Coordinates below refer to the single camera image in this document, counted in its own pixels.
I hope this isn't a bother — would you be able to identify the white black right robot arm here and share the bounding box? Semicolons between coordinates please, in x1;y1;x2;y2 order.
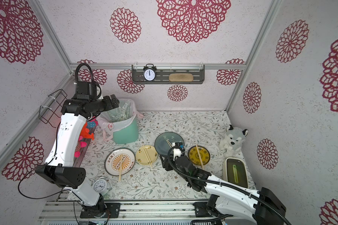
163;142;290;225

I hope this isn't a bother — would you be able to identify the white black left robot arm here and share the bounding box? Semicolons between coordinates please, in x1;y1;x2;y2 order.
29;62;120;218

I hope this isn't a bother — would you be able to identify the yellow black patterned plate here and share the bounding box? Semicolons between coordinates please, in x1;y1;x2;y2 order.
188;145;211;166

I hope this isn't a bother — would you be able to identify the small pale yellow plate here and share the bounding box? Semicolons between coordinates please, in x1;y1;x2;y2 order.
135;145;159;167

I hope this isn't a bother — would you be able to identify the dark green glass plate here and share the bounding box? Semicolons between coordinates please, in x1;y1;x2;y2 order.
154;132;185;156

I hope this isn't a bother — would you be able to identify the green trash bin with bag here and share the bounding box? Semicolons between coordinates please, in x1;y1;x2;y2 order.
97;98;143;144

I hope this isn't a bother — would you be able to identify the red plush toy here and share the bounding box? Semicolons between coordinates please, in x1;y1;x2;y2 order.
79;122;94;140

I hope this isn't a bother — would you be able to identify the white plush with yellow glasses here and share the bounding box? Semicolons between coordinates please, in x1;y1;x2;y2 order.
74;136;87;158

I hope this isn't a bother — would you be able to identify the black alarm clock on shelf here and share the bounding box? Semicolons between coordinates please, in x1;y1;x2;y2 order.
143;63;157;82

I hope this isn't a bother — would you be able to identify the grey husky plush toy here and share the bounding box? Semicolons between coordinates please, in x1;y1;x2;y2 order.
219;124;249;158

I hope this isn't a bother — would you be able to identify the white green rectangular tray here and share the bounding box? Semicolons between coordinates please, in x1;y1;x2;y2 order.
223;157;249;188

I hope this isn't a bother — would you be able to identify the white orange patterned plate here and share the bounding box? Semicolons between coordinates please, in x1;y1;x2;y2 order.
104;148;136;176

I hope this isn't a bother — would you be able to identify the wooden brush on shelf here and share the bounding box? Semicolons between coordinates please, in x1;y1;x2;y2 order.
169;73;194;82

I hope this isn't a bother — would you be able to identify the white alarm clock on table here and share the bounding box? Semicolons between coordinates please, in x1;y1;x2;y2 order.
93;178;111;196

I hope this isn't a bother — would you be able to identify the black wire wall basket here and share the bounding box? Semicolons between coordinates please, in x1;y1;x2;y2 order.
38;89;68;127

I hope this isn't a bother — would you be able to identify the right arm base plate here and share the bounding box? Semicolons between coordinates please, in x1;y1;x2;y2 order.
193;202;223;217

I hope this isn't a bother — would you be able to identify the grey wall shelf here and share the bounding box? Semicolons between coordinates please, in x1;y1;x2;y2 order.
131;64;205;84

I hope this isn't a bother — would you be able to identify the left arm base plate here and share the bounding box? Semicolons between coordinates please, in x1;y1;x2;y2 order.
80;202;121;219

